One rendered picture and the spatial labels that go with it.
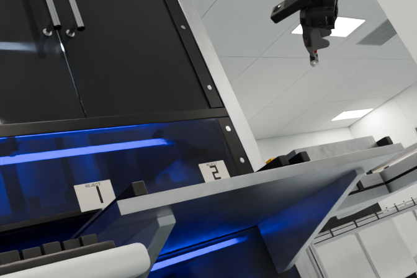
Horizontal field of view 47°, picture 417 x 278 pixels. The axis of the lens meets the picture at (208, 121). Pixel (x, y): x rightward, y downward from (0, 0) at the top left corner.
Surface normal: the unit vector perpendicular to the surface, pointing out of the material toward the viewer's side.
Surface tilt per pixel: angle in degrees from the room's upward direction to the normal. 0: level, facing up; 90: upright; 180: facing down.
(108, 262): 90
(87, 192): 90
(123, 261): 90
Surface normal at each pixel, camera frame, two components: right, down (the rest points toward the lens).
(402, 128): -0.76, 0.07
